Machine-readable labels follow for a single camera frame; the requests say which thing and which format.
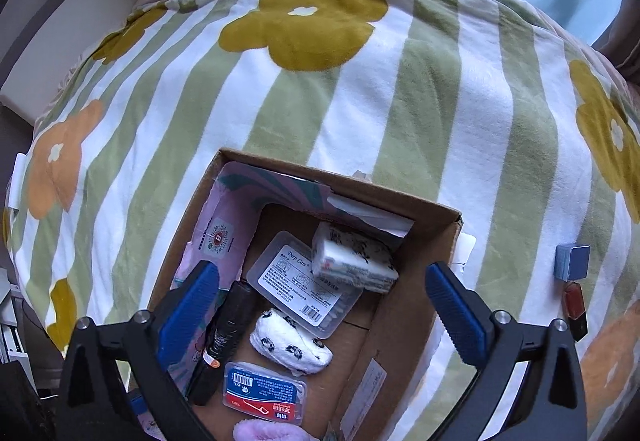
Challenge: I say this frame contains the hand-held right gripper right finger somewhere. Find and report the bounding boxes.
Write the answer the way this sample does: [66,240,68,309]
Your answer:
[424,261,588,441]

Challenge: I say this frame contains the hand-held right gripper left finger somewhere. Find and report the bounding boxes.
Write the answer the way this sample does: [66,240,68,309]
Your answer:
[55,260,221,441]

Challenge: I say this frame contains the black garbage bag roll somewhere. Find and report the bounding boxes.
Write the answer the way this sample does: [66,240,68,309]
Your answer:
[188,281,257,406]

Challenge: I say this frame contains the printed cardboard box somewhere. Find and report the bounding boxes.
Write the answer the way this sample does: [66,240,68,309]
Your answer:
[145,148,463,441]

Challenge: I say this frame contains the white sock black print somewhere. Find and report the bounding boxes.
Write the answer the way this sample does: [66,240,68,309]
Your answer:
[249,308,334,376]

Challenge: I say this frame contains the clear floss box blue label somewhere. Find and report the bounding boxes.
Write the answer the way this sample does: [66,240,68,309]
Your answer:
[222,360,307,427]

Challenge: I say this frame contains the clear plastic box white label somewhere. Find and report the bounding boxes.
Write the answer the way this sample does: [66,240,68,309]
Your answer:
[246,230,365,340]

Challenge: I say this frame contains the patterned tissue pack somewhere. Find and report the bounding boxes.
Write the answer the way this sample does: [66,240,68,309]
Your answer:
[310,220,400,295]

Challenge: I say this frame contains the purple fuzzy sock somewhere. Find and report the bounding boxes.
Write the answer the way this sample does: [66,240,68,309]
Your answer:
[233,419,314,441]

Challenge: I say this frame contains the dark red lipstick tube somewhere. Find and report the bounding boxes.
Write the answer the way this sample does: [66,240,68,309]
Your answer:
[560,279,590,342]

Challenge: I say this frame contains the small blue box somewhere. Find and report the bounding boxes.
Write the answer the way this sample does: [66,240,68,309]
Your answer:
[555,244,591,282]

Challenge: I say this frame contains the striped floral blanket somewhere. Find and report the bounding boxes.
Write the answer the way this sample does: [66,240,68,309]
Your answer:
[2,0,640,441]

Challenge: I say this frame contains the white bedside board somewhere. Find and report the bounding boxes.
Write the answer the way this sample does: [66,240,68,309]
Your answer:
[0,0,153,128]

